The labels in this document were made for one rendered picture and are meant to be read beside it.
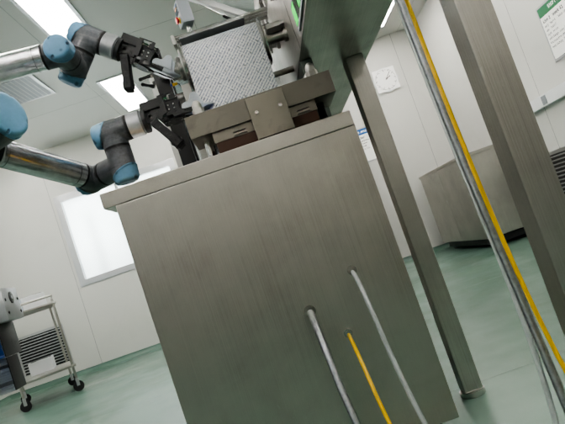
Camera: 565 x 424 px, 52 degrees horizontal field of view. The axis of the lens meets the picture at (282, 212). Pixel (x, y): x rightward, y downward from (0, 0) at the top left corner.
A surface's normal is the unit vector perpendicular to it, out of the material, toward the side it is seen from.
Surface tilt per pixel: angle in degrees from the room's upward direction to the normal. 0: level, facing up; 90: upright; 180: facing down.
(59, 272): 90
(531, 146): 90
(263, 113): 90
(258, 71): 90
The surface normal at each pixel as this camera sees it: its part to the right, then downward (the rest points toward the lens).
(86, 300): 0.01, -0.07
